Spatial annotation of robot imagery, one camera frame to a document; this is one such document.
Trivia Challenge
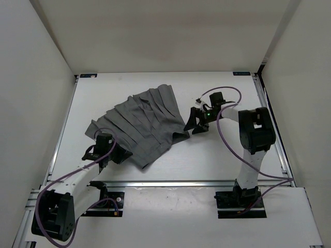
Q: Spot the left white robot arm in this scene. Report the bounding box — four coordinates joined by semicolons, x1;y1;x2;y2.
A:
31;133;132;247

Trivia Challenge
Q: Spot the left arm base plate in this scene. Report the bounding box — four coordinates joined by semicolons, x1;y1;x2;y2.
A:
82;181;125;218

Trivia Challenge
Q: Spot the right aluminium side rail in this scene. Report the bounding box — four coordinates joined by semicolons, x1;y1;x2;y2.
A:
252;73;297;187

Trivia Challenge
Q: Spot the aluminium front rail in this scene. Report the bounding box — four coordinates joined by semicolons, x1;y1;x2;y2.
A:
104;180;234;188

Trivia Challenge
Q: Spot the left aluminium frame rail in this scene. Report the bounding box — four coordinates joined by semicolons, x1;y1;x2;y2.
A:
10;113;65;248

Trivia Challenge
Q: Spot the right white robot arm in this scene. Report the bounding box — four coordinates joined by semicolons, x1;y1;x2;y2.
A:
184;92;276;207

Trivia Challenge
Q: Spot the blue label sticker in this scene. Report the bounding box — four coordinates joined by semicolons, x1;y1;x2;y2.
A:
80;73;98;78
233;71;251;76

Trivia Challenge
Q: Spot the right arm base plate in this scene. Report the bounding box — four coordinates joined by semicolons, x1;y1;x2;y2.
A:
214;185;267;219

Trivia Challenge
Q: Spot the right blue label sticker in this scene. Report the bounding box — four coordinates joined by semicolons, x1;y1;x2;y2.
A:
233;71;251;76

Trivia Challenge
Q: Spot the grey pleated skirt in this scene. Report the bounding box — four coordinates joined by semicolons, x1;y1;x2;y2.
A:
85;84;190;169

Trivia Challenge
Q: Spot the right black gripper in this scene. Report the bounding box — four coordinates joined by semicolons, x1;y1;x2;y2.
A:
184;106;221;134

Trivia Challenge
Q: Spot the left blue label sticker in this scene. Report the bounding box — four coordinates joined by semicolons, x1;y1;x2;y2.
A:
80;73;98;78

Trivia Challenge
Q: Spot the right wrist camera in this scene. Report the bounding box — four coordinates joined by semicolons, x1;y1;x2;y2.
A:
195;98;211;111

